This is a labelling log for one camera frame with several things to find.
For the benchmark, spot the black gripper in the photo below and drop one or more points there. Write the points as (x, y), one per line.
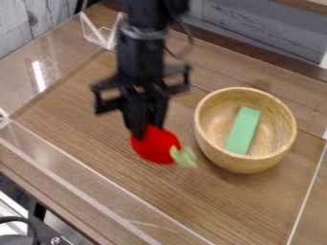
(143, 79)

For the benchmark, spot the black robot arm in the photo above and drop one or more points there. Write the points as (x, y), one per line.
(149, 17)

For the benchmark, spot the clear acrylic front wall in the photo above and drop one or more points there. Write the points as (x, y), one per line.
(104, 211)

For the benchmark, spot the black table leg frame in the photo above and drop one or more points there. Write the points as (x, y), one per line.
(47, 235)

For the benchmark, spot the clear acrylic corner bracket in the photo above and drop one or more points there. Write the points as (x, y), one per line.
(103, 36)

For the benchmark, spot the green rectangular block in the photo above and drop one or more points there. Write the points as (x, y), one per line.
(239, 138)

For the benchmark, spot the wooden bowl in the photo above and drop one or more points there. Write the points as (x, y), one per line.
(273, 136)

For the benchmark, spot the red plush tomato green stem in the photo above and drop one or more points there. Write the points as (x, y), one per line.
(159, 147)

